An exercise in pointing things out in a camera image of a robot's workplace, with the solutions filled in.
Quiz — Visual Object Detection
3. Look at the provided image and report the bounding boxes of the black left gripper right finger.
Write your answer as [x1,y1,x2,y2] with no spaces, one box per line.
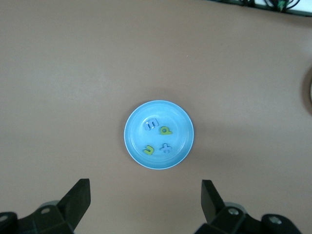
[196,179,299,234]

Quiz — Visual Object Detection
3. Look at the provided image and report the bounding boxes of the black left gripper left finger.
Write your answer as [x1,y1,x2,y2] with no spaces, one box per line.
[0,178,91,234]

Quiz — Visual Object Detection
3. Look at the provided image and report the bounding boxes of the blue foam letter x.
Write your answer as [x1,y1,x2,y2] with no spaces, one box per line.
[159,143,173,154]

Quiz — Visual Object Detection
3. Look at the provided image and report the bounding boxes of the green foam letter u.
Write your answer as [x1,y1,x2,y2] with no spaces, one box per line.
[142,145,156,156]

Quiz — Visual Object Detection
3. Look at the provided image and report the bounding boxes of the blue foam letter m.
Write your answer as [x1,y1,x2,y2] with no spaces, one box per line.
[144,117,159,131]

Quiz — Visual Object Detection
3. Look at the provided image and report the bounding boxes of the blue plate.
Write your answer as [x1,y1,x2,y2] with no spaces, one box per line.
[123,99,195,171]

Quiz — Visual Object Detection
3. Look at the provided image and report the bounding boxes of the brown table cover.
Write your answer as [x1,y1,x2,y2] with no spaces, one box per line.
[0,0,312,234]

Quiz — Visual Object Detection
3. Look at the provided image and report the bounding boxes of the beige plate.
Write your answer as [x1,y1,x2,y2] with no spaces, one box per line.
[303,69,312,110]

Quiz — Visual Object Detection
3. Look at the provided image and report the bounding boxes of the tangled black cables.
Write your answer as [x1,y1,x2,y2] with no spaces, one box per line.
[240,0,312,12]

